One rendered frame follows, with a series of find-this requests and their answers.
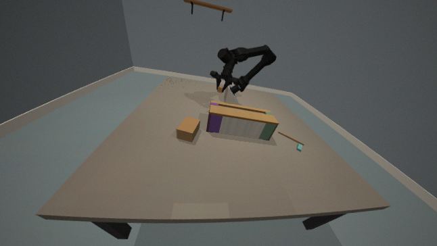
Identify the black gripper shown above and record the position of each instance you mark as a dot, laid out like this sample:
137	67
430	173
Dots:
225	75

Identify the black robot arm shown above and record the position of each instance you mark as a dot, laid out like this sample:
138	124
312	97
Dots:
232	57

